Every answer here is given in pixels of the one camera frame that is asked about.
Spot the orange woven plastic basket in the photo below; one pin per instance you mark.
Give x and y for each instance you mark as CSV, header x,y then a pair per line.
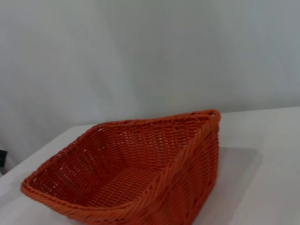
x,y
131,168

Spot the dark background object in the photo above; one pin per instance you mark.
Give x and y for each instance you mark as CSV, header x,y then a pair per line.
x,y
2,158

